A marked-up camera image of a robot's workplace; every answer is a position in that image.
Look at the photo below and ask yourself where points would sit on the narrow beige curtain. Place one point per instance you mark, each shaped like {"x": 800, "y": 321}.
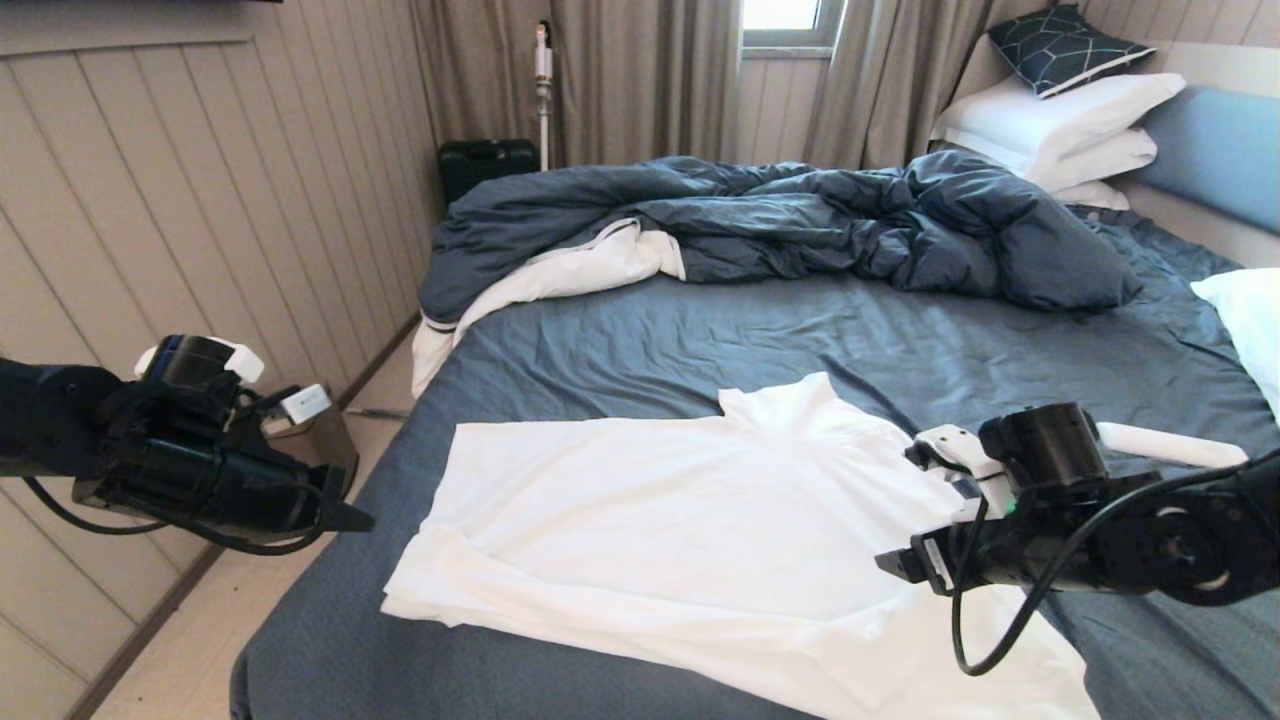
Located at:
{"x": 890, "y": 80}

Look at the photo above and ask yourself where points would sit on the blue patterned bed sheet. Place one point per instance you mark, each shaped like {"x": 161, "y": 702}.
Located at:
{"x": 1000, "y": 360}

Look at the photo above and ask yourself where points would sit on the window with grey frame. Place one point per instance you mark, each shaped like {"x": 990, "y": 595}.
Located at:
{"x": 780, "y": 12}

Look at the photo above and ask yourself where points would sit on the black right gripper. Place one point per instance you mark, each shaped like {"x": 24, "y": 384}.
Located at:
{"x": 1010, "y": 555}

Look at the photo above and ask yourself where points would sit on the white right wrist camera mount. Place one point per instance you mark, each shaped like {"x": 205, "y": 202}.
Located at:
{"x": 950, "y": 445}

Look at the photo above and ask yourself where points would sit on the large white pillow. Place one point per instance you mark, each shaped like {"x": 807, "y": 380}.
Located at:
{"x": 1040, "y": 120}

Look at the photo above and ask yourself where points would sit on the white t-shirt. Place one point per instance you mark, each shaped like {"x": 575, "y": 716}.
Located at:
{"x": 700, "y": 540}

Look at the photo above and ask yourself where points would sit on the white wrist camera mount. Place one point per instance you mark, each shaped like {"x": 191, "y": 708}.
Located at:
{"x": 950, "y": 445}
{"x": 305, "y": 403}

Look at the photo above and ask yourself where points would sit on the black suitcase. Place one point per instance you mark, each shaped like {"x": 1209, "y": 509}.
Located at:
{"x": 490, "y": 170}

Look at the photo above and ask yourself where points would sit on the white stick vacuum cleaner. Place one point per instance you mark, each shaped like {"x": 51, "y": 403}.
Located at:
{"x": 543, "y": 80}

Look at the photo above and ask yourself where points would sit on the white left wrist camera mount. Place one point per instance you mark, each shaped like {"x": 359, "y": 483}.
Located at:
{"x": 305, "y": 403}

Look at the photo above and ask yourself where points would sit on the dark geometric patterned cushion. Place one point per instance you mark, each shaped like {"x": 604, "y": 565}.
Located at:
{"x": 1065, "y": 50}

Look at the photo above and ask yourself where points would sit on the beige upholstered bed frame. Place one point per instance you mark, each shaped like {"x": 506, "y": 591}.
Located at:
{"x": 1200, "y": 230}

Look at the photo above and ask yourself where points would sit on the white pillow without stack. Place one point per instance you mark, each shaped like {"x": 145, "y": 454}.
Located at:
{"x": 1250, "y": 320}

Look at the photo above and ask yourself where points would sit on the medium white pillow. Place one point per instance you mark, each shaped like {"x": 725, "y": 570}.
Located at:
{"x": 1100, "y": 160}

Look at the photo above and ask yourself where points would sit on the blue padded headboard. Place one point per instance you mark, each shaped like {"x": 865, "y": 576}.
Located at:
{"x": 1220, "y": 150}

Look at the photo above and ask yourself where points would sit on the beige trash bin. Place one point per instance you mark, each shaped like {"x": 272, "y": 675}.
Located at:
{"x": 330, "y": 445}

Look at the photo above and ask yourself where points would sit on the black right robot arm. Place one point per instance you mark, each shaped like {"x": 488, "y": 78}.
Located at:
{"x": 1200, "y": 540}

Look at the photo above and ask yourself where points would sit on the blue duvet with white lining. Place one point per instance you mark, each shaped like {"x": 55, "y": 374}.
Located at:
{"x": 800, "y": 220}

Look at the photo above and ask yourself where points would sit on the long white remote control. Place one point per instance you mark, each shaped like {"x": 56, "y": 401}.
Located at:
{"x": 1170, "y": 445}

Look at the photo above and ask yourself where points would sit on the flat white pillow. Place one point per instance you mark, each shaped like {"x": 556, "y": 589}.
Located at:
{"x": 1095, "y": 195}

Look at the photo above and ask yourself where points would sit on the wide beige curtain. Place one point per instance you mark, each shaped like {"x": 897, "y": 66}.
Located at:
{"x": 620, "y": 80}

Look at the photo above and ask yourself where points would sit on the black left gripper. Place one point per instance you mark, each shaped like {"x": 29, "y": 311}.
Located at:
{"x": 220, "y": 490}

